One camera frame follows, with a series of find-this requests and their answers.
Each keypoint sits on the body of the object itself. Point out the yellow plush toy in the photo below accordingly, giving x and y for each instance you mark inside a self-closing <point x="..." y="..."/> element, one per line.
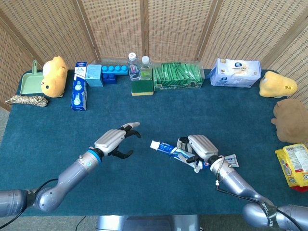
<point x="276" y="85"/>
<point x="54" y="79"/>

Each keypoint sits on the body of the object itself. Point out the blue Crest logo toothpaste tube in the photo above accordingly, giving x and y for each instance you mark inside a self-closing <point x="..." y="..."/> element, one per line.
<point x="232" y="160"/>

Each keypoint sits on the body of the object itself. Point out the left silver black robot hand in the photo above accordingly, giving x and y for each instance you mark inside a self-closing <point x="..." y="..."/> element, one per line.
<point x="108" y="140"/>

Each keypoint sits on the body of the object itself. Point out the yellow snack bag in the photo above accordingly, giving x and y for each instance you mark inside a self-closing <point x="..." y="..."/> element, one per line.
<point x="293" y="166"/>

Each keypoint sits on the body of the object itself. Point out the long light blue building block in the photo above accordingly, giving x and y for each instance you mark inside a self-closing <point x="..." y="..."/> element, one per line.
<point x="115" y="69"/>

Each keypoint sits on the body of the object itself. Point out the blue table cloth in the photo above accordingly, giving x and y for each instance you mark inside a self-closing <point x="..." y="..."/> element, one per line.
<point x="144" y="192"/>

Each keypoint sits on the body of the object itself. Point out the blue toothbrush box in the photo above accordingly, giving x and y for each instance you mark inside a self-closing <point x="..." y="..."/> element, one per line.
<point x="79" y="91"/>

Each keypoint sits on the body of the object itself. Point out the green tea sachet box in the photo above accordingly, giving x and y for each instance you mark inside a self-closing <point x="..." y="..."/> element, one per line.
<point x="178" y="77"/>

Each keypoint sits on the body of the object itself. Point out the light green plastic dustpan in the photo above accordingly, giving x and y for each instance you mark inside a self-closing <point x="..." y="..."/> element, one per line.
<point x="31" y="84"/>

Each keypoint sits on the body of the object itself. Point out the clear bottle purple label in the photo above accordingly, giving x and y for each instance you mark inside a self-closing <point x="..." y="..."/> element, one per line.
<point x="134" y="69"/>

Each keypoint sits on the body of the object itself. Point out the wicker folding screen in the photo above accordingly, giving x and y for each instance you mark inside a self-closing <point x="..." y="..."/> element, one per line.
<point x="168" y="24"/>

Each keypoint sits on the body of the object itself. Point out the white blue tissue pack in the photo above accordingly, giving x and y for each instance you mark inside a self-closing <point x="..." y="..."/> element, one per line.
<point x="234" y="73"/>

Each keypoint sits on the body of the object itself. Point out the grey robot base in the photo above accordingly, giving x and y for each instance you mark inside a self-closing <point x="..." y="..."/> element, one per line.
<point x="146" y="223"/>

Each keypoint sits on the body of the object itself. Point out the green yellow sponge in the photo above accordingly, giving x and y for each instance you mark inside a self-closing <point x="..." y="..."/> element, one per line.
<point x="142" y="87"/>

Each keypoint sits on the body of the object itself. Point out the clear bottle green label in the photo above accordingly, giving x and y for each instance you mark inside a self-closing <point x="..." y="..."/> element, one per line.
<point x="146" y="71"/>

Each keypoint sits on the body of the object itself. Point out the dark blue building block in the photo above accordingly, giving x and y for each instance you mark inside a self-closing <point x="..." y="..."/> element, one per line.
<point x="109" y="79"/>

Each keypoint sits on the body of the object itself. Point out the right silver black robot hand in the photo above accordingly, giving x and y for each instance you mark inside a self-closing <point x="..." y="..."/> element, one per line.
<point x="203" y="146"/>

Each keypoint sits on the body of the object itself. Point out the light blue paper carton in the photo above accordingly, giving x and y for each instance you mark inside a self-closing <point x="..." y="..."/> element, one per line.
<point x="94" y="75"/>

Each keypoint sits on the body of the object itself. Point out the brown plush toy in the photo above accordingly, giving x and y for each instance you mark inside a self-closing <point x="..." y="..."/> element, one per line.
<point x="292" y="120"/>

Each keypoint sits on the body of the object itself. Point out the blue white slim toothpaste tube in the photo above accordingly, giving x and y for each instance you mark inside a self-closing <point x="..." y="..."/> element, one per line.
<point x="168" y="148"/>

